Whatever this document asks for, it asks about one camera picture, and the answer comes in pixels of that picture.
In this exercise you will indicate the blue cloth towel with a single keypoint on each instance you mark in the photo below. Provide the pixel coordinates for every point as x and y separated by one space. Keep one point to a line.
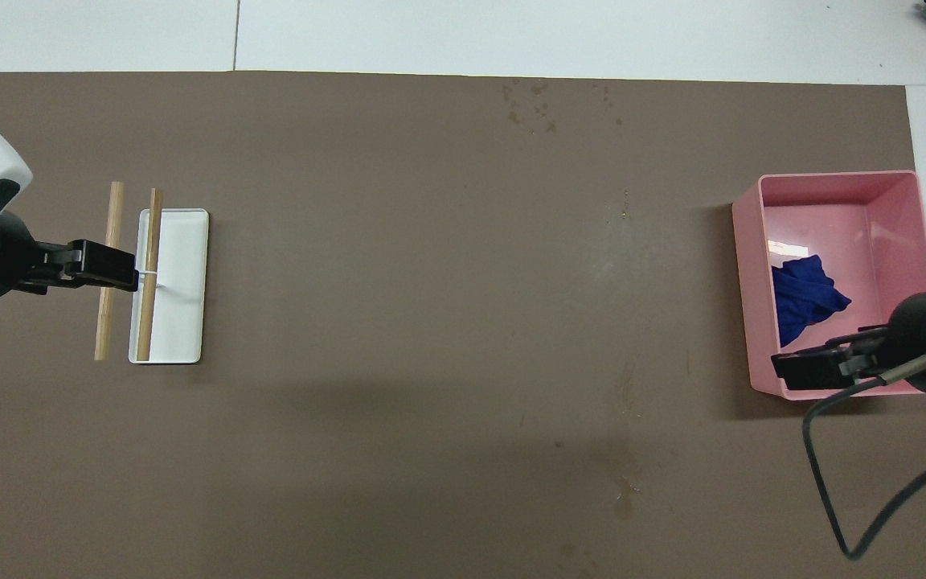
801 297

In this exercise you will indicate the brown table mat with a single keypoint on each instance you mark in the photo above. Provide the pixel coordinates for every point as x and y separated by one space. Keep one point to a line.
391 322

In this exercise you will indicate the pink plastic bin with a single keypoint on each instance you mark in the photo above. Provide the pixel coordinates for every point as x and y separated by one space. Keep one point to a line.
849 217

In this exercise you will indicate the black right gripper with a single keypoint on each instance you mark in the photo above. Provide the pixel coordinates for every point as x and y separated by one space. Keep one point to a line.
921 330

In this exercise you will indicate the white towel rack base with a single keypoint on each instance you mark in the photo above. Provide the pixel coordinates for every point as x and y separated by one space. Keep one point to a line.
182 281

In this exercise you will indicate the wooden rack rod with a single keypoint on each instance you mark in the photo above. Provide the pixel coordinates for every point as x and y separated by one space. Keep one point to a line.
153 225
115 209

